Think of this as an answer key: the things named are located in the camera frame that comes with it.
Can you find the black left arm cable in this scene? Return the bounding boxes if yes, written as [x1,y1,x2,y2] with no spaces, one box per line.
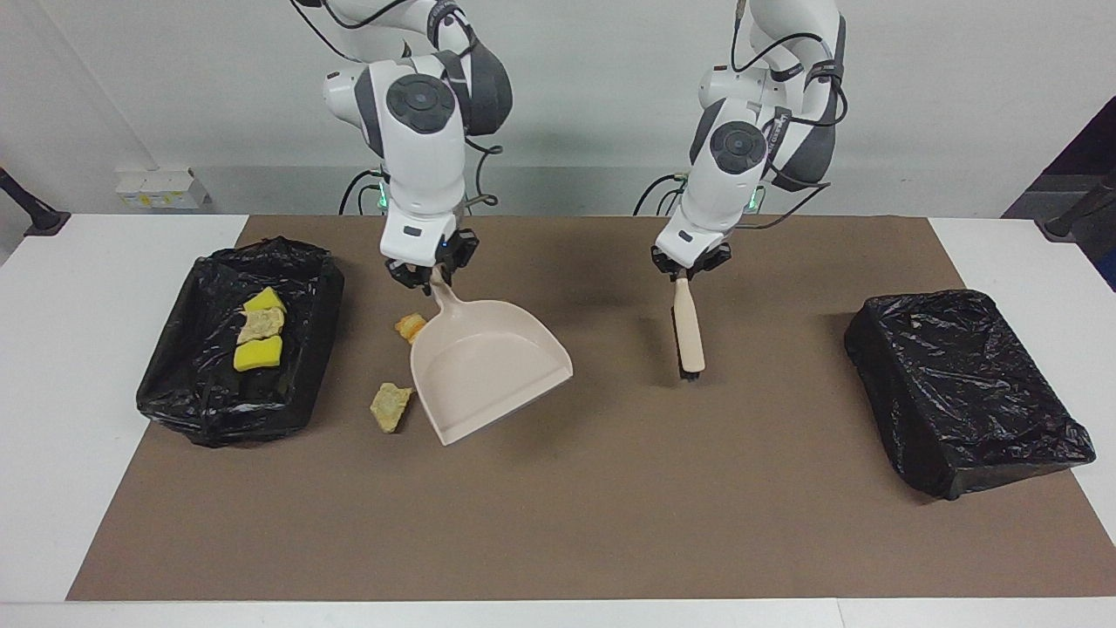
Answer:
[731,0,848,232]

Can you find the black left base cables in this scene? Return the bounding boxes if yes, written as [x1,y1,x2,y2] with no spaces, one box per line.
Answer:
[632,170,694,216]

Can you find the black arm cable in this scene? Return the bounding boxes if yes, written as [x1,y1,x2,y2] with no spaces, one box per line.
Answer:
[292,0,505,215]
[731,0,848,232]

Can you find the beige plastic dustpan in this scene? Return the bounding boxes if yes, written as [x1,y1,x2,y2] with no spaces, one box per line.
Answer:
[410,266,574,447]

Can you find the open bin with black bag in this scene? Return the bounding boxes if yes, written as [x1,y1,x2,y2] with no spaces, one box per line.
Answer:
[135,235,345,448]

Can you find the white box on table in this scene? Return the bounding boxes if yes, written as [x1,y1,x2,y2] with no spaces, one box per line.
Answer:
[116,167,210,211]

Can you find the black right base cables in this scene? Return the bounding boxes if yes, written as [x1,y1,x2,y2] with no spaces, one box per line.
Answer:
[337,168,389,216]

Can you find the black base cables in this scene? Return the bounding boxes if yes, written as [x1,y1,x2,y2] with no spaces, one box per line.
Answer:
[632,170,694,216]
[337,168,389,216]

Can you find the beige hand brush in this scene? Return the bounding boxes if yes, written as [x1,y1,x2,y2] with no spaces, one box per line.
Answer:
[671,275,706,382]

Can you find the brown table mat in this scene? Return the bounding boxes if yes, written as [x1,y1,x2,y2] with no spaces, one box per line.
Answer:
[65,215,1116,603]

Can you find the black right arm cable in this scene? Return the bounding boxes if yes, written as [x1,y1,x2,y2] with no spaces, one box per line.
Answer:
[292,0,505,215]

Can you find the box wrapped in black bag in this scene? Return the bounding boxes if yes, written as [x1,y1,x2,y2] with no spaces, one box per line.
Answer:
[844,289,1098,501]

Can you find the pale bread chunk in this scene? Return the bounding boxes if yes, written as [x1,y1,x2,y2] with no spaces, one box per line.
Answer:
[370,382,415,433]

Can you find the black stand foot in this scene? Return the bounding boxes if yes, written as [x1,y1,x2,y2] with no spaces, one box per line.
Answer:
[1036,170,1116,242]
[0,166,71,238]

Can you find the large yellow sponge piece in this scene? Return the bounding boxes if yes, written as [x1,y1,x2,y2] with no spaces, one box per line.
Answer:
[233,335,284,372]

